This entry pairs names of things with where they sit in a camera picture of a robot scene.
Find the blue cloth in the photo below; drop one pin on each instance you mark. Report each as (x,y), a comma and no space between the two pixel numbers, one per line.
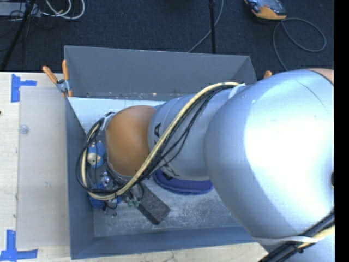
(188,187)

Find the pale wood flat board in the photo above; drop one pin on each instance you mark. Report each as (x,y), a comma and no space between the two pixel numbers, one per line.
(43,160)

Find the grey metal bin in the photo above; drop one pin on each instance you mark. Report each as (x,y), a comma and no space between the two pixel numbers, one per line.
(152,72)

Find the dark green flat block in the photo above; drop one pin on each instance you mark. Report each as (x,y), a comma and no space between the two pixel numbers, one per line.
(154,205)

